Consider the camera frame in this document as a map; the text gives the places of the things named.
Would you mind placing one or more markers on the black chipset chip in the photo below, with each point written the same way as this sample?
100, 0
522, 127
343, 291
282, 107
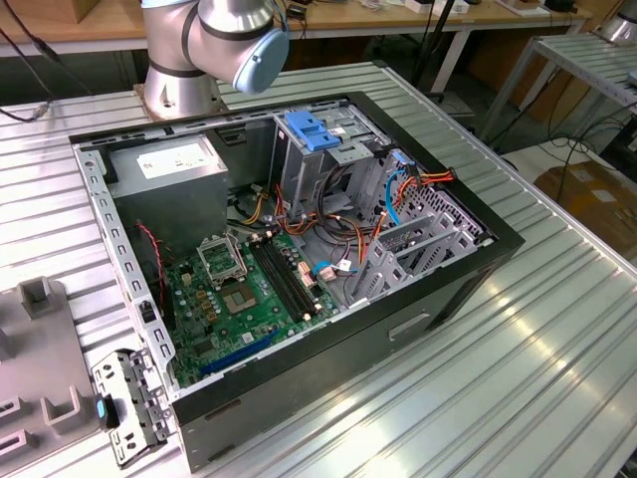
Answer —
203, 348

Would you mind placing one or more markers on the blue expansion slot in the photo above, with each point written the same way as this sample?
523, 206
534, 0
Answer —
239, 356

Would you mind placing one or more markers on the black RAM slot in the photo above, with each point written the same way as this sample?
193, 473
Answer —
289, 279
296, 279
282, 279
276, 279

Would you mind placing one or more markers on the black case fan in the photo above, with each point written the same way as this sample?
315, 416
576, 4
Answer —
147, 249

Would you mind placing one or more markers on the black PC case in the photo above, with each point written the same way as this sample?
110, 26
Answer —
323, 373

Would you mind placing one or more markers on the black latch with blue button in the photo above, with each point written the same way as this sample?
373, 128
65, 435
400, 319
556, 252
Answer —
110, 413

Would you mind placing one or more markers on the blue plastic cage latch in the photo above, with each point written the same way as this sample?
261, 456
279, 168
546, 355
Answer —
311, 134

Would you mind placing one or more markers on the small cardboard box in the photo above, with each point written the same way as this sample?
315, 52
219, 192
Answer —
84, 10

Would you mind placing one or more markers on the grey power supply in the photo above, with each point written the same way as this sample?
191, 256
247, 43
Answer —
169, 209

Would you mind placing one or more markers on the grey metal slot retainer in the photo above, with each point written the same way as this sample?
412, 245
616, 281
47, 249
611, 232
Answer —
122, 366

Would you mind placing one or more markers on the wooden desk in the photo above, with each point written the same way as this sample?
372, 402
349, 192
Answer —
89, 32

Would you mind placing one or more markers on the metal slat side table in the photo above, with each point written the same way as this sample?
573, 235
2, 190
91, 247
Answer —
582, 60

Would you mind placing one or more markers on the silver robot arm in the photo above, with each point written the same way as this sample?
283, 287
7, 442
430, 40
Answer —
219, 30

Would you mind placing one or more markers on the black stand pole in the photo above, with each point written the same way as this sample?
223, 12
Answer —
434, 45

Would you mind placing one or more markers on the grey metal disk bay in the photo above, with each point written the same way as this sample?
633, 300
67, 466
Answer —
393, 269

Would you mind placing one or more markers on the grey parts rack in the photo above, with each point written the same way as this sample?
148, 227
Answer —
45, 358

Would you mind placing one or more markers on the large cardboard box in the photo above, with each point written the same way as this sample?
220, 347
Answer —
597, 199

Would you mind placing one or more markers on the CPU socket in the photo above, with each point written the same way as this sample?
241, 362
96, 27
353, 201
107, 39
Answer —
239, 299

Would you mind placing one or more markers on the green motherboard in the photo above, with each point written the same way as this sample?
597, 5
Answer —
249, 323

